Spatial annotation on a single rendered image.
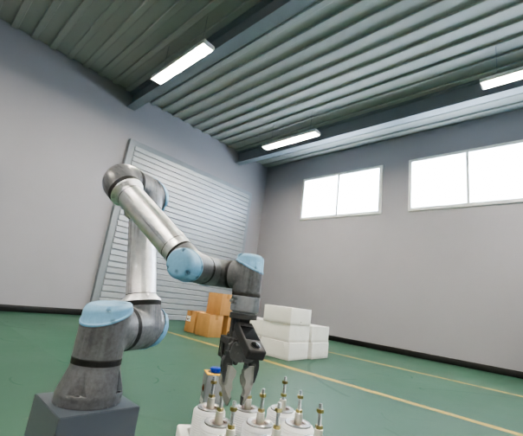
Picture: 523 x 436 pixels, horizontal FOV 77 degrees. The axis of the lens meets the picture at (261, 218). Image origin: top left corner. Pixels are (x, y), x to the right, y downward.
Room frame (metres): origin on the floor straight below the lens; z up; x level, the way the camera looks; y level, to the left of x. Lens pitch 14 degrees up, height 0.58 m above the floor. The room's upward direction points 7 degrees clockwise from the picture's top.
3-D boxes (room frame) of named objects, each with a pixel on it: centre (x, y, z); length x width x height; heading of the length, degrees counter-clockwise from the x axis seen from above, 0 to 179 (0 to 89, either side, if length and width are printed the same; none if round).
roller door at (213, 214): (6.71, 1.43, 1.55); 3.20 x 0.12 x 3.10; 136
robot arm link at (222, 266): (0.92, 0.11, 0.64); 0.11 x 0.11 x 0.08; 68
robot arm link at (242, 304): (0.90, 0.02, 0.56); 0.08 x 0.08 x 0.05
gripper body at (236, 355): (0.90, 0.02, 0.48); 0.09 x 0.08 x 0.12; 25
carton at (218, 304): (5.06, 0.44, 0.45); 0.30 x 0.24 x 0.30; 48
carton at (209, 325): (4.95, 0.54, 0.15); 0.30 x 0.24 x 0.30; 45
